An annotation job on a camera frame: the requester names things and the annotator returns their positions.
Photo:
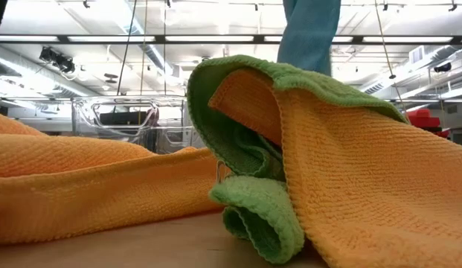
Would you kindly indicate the blue microfiber towel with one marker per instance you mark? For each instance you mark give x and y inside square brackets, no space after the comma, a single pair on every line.
[308,37]

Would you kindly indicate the green microfiber towel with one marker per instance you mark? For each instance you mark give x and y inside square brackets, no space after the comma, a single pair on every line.
[260,197]

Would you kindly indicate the orange microfiber towel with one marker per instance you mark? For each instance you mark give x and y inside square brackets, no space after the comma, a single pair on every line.
[364,186]
[104,193]

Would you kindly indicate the person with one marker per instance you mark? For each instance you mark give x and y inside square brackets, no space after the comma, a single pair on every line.
[153,119]

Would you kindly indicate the black monitor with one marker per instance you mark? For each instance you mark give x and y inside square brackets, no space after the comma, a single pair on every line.
[122,118]

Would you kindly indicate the clear plastic bin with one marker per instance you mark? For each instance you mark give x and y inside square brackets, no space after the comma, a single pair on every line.
[115,99]

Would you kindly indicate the dark ceiling disc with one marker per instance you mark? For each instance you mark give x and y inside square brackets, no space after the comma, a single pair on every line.
[111,76]

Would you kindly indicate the black ceiling-hung equipment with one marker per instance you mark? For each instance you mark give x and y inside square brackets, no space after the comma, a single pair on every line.
[57,59]

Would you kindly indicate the black track spotlight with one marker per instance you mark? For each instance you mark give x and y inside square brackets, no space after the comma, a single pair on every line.
[385,5]
[86,3]

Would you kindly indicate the red object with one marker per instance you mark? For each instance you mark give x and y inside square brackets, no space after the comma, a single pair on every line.
[426,121]

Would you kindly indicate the white ceiling vent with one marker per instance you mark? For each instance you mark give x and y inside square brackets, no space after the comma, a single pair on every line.
[416,55]

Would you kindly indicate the dark ceiling fixture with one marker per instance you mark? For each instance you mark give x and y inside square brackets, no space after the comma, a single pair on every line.
[442,67]

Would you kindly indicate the grey cabinet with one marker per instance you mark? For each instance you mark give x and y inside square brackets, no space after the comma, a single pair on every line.
[460,137]

